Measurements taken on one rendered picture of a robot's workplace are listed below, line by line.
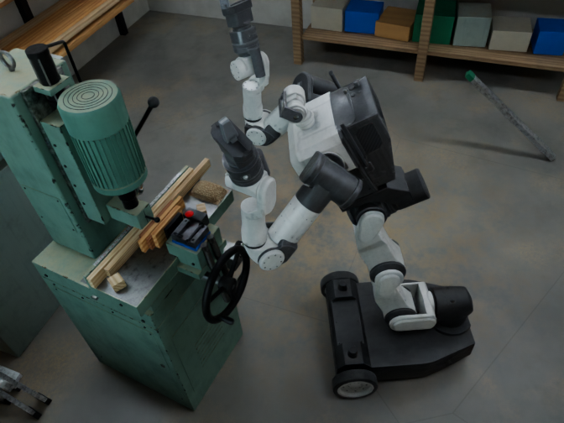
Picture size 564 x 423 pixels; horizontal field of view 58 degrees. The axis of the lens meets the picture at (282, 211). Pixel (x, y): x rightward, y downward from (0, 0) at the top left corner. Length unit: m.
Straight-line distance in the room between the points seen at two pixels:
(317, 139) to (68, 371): 1.83
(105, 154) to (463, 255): 2.08
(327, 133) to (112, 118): 0.60
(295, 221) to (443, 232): 1.77
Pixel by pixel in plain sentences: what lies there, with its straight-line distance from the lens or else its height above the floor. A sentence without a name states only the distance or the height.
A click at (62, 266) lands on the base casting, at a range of 2.08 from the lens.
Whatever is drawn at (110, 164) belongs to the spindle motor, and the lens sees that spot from 1.56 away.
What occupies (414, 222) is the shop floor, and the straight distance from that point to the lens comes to 3.10.
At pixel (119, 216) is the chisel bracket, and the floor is 1.03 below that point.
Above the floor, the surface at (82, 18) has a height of 0.62.
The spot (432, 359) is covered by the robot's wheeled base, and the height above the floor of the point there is 0.17.
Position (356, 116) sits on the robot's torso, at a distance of 1.47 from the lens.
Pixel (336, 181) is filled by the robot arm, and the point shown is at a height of 1.33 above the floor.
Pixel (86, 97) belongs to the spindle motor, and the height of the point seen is 1.50.
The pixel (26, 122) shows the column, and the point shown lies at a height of 1.43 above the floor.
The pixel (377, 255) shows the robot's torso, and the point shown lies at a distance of 1.96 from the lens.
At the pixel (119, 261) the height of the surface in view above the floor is 0.93.
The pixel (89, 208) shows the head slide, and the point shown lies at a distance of 1.84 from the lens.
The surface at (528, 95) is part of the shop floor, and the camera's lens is 4.33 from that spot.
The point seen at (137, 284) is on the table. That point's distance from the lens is 1.78.
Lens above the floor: 2.26
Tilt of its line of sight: 46 degrees down
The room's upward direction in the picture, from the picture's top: 5 degrees counter-clockwise
